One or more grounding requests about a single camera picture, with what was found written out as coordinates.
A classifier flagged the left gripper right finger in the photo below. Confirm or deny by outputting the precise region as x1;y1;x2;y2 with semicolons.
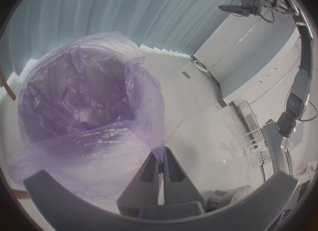
163;147;207;213

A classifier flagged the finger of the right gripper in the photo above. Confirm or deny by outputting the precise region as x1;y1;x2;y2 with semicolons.
218;5;249;17

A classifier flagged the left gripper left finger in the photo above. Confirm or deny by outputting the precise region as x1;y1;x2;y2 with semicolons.
117;149;160;217

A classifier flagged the purple plastic bag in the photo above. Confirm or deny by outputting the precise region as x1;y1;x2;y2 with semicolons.
6;31;166;200

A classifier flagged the blue-green curtain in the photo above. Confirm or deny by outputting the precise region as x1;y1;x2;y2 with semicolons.
7;0;240;62

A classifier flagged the white wooden chair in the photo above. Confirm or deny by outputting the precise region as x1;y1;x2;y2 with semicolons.
0;65;17;101

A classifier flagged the white ring-shaped object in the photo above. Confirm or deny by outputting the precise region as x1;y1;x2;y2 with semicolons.
195;60;212;77

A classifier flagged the black cable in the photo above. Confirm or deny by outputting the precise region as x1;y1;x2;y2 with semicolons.
297;93;318;121

